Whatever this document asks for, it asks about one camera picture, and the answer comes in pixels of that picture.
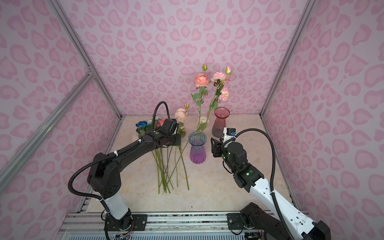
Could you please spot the purple blue glass vase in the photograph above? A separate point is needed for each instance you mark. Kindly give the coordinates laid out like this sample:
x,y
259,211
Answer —
x,y
197,140

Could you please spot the flower bunch on table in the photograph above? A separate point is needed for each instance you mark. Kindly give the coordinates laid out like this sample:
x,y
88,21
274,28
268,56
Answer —
x,y
158,154

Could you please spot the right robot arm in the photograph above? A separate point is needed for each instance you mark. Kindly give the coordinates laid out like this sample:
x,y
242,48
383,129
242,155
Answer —
x,y
286,221

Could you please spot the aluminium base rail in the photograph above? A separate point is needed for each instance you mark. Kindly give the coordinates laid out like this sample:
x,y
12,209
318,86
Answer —
x,y
160,226

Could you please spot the aluminium frame post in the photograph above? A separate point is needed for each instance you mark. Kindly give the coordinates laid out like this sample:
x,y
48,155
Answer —
x,y
297,34
64,20

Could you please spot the aluminium frame post right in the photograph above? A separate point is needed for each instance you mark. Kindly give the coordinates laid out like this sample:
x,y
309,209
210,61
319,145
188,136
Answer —
x,y
297,34

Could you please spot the pink multi bloom rose stem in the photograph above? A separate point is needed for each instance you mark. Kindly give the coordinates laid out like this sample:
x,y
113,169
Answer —
x,y
221,93

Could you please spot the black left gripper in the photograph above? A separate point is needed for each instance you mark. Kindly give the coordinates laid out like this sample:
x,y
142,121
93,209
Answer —
x,y
178,141

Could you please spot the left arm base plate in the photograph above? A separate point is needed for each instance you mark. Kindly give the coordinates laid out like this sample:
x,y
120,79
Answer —
x,y
129,222

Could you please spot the blue flower stem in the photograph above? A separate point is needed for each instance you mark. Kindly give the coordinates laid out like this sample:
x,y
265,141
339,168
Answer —
x,y
141,124

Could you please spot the peach rose stem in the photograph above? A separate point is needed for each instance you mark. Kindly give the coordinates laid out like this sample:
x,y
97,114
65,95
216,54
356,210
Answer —
x,y
180,116

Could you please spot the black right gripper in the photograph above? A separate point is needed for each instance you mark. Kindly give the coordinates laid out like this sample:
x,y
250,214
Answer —
x,y
218,147

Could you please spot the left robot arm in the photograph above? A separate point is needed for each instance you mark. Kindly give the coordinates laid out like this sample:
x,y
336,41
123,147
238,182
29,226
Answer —
x,y
105,176

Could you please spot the aluminium diagonal frame bar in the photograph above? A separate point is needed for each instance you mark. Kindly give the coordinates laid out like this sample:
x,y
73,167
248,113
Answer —
x,y
21,157

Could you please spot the aluminium frame post left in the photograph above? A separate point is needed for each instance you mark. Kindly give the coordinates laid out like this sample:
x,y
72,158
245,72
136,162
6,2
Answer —
x,y
64,20

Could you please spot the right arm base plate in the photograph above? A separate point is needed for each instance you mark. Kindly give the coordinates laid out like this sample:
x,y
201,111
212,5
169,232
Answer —
x,y
235,221

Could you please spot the red grey glass vase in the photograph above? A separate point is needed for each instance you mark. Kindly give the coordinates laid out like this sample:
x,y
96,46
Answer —
x,y
221,114

